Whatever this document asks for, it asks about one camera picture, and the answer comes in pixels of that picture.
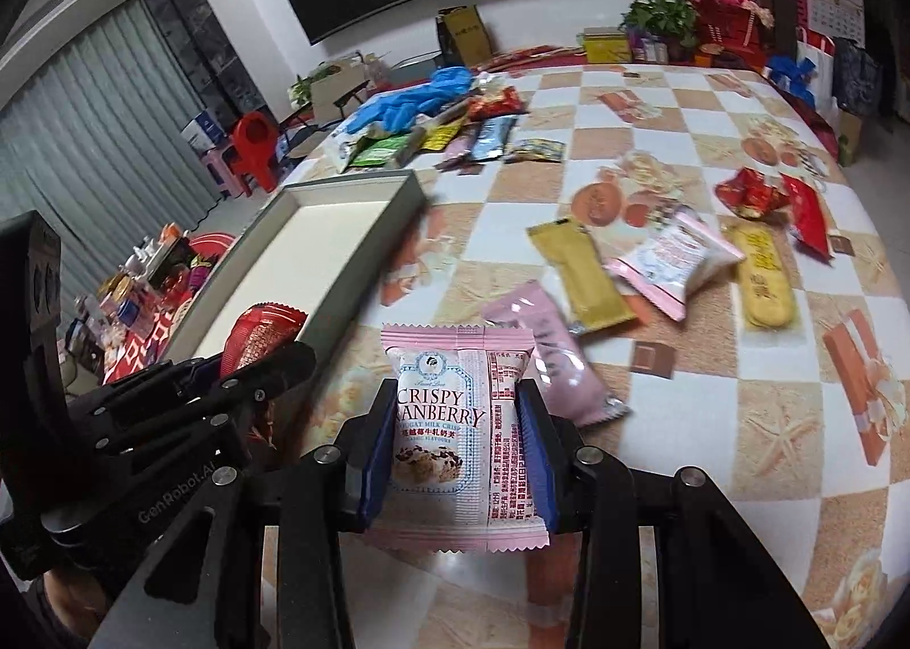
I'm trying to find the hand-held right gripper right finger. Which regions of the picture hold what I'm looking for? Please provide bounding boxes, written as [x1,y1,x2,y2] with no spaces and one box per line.
[515,379,833,649]

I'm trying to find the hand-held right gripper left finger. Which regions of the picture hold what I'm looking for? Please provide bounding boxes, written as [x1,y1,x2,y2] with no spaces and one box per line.
[85,377,400,649]

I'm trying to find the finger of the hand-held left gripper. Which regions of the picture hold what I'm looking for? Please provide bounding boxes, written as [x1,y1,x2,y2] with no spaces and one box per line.
[43,400,266,551]
[71,341,318,455]

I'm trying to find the glossy red snack packet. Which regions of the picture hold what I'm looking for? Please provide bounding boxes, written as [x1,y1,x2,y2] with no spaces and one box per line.
[217,304,309,454]

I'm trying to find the pink and white snack packet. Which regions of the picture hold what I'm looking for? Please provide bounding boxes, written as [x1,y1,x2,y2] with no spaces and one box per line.
[362,323,553,555]

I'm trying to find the grey box with white inside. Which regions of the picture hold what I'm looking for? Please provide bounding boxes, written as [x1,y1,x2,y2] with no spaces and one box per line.
[146,169,428,374]

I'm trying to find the cluster of bottles and boxes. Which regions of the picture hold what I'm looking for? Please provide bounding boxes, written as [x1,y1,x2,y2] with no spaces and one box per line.
[67,222,214,369]

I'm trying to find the plain pink snack packet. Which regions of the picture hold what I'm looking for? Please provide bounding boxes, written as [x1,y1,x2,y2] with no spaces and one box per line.
[482,280,632,428]

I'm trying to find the red round tray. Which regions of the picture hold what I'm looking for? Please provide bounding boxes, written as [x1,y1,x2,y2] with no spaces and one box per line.
[185,233,243,267]

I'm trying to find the grey curtain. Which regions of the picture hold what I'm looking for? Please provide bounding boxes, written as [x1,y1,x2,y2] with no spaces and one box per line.
[0,2,223,330]

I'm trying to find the mustard gold snack packet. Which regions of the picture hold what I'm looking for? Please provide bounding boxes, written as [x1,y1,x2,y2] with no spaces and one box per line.
[527,220,638,336]

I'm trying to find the pink plastic stool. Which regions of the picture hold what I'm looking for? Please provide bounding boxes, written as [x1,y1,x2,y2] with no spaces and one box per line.
[202,147,246,196]

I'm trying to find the red plastic stool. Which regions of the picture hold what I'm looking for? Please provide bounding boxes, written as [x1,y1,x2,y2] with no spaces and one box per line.
[231,112,283,195]

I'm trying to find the white snack packet pink edges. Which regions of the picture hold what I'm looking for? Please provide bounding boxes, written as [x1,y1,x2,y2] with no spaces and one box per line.
[606,204,746,321]

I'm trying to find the white and blue box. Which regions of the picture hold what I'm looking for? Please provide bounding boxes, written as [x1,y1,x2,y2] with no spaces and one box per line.
[181,112,229,152]

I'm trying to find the brown cardboard box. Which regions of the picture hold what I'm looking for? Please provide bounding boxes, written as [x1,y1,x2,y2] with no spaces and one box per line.
[311,60,372,121]

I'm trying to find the yellow oblong snack packet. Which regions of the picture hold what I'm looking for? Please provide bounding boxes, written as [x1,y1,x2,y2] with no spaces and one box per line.
[729,222,797,329]

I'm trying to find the crumpled blue plastic sheet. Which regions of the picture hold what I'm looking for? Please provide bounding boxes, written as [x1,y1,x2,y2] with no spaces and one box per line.
[351,67,474,134]

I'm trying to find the pile of assorted snack packets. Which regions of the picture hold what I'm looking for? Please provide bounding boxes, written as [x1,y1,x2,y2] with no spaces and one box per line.
[327,75,567,177]

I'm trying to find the glass display cabinet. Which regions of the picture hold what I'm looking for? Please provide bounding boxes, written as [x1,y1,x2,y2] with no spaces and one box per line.
[142,0,268,124]

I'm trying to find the flat red snack packet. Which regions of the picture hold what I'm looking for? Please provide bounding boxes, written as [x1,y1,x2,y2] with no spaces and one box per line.
[778,174,834,261]

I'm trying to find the black and gold paper bag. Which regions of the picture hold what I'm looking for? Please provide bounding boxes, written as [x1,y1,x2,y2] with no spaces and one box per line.
[437,5,491,68]

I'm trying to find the yellow-green tin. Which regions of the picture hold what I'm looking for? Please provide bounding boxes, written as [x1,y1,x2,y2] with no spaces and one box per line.
[583,27,634,65]

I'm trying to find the green potted plant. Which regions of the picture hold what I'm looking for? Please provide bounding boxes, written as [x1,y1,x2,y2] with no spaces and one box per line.
[622,0,701,50]

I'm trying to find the blue plastic bag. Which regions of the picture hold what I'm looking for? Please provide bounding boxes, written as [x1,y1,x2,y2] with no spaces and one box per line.
[768,55,816,102]

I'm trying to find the red gift box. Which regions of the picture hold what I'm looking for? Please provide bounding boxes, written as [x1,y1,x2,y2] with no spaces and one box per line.
[697,5,766,57]

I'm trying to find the white paper bag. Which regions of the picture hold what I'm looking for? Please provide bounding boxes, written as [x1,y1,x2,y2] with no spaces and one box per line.
[796,27,840,107]

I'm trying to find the dark blue patterned bag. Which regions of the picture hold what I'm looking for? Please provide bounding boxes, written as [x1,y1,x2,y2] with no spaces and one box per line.
[832,38,884,117]

